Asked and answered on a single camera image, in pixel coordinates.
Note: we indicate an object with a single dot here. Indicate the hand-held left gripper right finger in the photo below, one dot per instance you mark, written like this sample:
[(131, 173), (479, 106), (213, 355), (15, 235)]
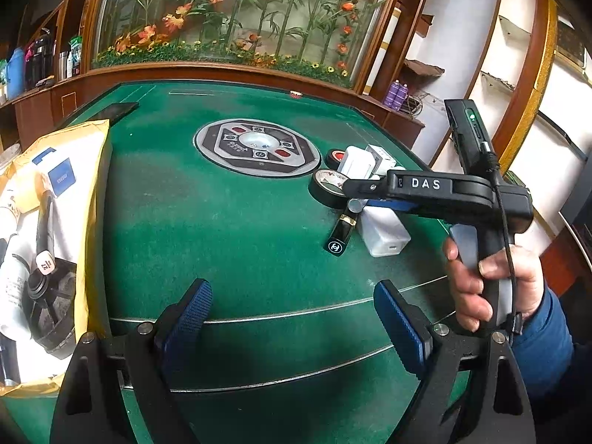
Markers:
[(402, 328)]

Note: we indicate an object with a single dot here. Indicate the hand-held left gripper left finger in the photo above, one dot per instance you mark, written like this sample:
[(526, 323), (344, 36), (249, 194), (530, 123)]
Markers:
[(185, 326)]

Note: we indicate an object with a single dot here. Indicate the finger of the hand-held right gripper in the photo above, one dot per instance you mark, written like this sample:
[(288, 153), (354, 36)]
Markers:
[(365, 187), (393, 203)]

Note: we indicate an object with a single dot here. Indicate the white rounded plastic box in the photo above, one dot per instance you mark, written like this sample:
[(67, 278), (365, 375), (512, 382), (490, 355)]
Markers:
[(356, 164)]

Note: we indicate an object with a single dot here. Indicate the white charger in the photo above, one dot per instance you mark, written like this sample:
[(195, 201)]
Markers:
[(384, 236)]

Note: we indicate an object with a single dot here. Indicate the small white carton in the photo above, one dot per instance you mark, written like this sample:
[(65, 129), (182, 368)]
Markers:
[(383, 157)]

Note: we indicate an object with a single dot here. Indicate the black tape roll red core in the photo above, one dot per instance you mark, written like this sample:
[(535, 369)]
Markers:
[(332, 159)]

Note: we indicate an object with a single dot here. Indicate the black tape roll beige core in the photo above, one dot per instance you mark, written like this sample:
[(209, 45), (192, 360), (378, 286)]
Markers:
[(319, 193)]

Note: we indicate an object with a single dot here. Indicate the black gold lipstick tube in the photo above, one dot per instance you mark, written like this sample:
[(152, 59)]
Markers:
[(340, 238)]

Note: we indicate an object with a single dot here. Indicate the black fan-shaped disc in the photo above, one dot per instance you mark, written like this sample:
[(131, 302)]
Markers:
[(55, 317)]

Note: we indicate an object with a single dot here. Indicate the yellow padded envelope with items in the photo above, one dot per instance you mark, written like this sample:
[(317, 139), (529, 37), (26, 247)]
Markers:
[(95, 194)]

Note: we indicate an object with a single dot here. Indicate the white plastic bottle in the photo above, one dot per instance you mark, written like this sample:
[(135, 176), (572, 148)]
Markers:
[(9, 222), (16, 289)]

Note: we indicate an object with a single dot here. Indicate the person's right forearm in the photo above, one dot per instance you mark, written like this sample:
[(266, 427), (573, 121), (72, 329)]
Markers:
[(541, 347)]

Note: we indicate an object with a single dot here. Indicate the person's right hand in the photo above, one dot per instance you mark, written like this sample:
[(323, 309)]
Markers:
[(467, 289)]

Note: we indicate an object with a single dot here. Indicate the purple bottle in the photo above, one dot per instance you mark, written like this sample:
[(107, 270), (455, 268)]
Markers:
[(404, 98), (392, 96)]

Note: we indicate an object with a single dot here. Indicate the white yellow rolled poster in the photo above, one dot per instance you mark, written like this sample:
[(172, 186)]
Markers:
[(381, 55)]

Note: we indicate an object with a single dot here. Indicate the grey table control panel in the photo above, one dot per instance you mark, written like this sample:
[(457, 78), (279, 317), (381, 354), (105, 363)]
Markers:
[(231, 152)]

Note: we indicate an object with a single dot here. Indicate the glass flower display case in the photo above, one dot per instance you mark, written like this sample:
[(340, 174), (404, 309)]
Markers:
[(231, 9)]

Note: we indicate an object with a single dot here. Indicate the black phone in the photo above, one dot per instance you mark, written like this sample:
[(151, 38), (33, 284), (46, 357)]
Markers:
[(115, 111)]

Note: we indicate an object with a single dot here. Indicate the steel vacuum flask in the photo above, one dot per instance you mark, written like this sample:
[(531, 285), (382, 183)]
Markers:
[(62, 65)]

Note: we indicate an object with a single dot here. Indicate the green white bottle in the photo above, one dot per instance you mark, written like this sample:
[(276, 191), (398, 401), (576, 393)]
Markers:
[(75, 58)]

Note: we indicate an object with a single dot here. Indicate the blue thermos jug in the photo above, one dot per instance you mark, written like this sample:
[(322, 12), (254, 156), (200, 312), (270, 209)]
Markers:
[(15, 74)]

